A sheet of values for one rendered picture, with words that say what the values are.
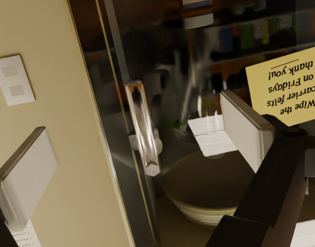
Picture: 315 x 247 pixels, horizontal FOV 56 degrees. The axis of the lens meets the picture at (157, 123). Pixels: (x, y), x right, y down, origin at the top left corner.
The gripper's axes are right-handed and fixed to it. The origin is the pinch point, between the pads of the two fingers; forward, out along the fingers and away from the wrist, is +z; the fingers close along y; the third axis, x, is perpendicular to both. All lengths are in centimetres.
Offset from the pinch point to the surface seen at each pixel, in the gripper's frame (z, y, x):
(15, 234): 55, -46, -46
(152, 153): 6.3, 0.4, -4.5
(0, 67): 55, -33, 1
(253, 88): 11.3, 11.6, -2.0
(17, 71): 55, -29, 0
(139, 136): 6.4, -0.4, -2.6
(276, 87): 11.4, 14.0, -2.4
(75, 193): 55, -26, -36
